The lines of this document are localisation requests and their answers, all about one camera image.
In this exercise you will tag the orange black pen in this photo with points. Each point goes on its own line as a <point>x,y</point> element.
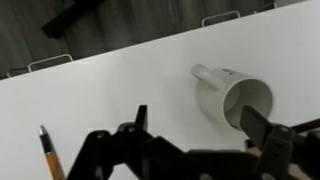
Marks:
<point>51,156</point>

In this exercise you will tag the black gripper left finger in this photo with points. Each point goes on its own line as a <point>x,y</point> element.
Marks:
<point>146,156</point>

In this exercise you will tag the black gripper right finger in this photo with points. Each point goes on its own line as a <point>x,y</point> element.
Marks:
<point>282,145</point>

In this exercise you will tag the silver drawer handle left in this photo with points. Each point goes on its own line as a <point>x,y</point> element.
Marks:
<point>49,62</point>

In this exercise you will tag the silver drawer handle right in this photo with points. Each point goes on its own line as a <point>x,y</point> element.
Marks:
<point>214,19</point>

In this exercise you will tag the white printed mug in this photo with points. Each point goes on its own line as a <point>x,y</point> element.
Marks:
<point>222,93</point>

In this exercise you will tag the silver drawer handle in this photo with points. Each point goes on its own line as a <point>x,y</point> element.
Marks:
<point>49,62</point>
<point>214,19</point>

